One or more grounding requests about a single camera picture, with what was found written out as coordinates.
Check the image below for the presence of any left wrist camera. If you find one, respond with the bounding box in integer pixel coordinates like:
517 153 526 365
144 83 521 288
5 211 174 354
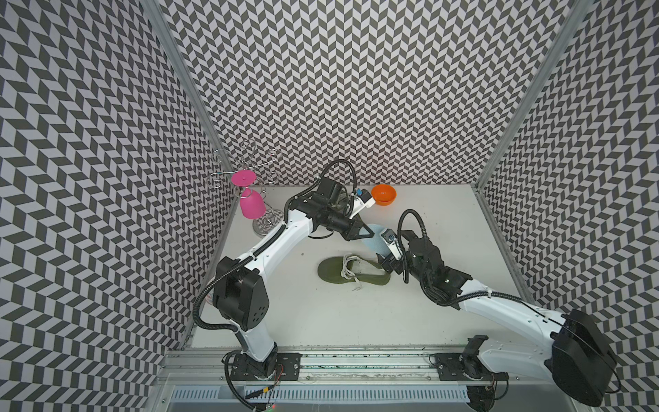
353 189 376 213

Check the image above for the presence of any orange bowl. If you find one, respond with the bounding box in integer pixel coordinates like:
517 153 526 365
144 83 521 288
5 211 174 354
371 184 397 206

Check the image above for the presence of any olive green sandal with laces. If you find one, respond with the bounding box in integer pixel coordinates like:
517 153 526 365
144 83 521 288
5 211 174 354
329 185 355 217

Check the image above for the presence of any silver wire glass rack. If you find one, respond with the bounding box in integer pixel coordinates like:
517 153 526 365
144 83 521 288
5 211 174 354
209 141 283 238

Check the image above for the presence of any grey-blue insole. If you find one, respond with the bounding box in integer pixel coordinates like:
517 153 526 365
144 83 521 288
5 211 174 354
361 223 391 258

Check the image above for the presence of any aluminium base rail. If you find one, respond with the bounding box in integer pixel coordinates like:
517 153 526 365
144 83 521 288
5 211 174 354
144 347 584 411

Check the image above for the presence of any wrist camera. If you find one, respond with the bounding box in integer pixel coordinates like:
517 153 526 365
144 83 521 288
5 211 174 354
380 228 403 260
353 189 376 213

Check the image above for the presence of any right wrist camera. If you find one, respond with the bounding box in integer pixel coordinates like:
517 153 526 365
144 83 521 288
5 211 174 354
380 228 403 260

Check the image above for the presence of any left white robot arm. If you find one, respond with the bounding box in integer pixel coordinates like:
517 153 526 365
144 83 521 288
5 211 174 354
192 177 375 379

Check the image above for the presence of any pink plastic wine glass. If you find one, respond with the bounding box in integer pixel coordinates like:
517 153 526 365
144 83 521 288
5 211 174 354
231 169 266 220

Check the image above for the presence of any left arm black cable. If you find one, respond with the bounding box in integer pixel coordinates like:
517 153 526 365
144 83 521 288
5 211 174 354
191 223 289 331

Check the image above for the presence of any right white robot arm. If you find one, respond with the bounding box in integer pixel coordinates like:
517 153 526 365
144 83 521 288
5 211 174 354
375 228 619 407

